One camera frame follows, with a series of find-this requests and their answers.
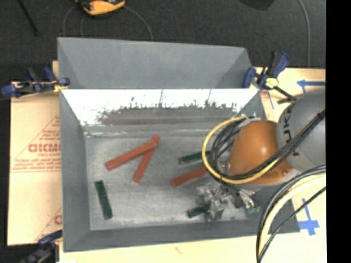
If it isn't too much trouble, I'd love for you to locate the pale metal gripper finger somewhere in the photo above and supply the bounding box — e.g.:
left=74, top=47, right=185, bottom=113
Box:
left=205, top=205, right=224, bottom=222
left=195, top=186, right=217, bottom=205

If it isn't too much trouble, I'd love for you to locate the dark green flat block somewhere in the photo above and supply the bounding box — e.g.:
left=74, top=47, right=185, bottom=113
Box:
left=94, top=180, right=114, bottom=220
left=186, top=204, right=212, bottom=218
left=178, top=150, right=212, bottom=165

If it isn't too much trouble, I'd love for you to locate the red-brown flat block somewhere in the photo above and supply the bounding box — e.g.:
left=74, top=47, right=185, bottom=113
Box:
left=170, top=166, right=211, bottom=188
left=105, top=141, right=158, bottom=171
left=132, top=134, right=161, bottom=184

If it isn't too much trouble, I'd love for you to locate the grey metal bin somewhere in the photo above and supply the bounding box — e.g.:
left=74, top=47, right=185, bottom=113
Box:
left=56, top=37, right=300, bottom=251

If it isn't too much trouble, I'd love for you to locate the brown cardboard board, red print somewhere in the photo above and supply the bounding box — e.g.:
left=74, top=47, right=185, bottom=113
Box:
left=7, top=60, right=64, bottom=247

